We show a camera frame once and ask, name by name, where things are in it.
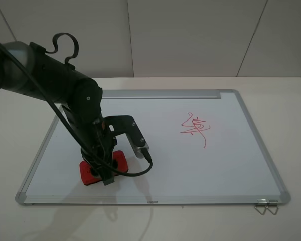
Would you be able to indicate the grey whiteboard pen tray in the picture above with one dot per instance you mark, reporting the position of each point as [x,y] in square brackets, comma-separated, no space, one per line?
[161,94]

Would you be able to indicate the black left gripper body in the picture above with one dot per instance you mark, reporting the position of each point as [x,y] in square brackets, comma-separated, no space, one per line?
[99,145]

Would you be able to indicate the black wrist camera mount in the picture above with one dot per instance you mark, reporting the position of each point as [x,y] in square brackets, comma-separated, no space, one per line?
[125,124]

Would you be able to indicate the white aluminium-framed whiteboard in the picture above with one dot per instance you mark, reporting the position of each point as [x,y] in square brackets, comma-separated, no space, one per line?
[204,151]

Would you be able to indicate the red whiteboard eraser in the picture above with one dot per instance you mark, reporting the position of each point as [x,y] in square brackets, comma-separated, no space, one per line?
[86,172]

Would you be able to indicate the left metal hanging clip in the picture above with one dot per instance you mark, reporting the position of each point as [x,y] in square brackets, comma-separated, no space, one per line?
[260,206]

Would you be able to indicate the right metal hanging clip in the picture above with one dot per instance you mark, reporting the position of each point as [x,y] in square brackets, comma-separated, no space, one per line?
[272,207]

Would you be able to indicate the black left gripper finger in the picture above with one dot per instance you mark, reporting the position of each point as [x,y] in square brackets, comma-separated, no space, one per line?
[107,176]

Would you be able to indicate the metal hanging clip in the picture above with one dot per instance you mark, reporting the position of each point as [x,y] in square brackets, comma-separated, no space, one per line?
[260,206]
[272,207]

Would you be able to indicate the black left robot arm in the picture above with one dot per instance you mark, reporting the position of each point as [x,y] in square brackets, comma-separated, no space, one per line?
[30,70]

